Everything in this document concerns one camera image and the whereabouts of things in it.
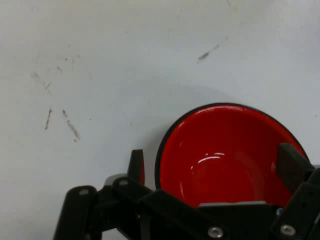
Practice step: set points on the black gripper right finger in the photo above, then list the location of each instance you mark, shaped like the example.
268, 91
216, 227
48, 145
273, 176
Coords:
297, 180

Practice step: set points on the red bowl with black rim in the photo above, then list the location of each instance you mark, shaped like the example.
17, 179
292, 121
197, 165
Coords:
220, 140

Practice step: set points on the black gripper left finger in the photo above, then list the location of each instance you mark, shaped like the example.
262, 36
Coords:
120, 205

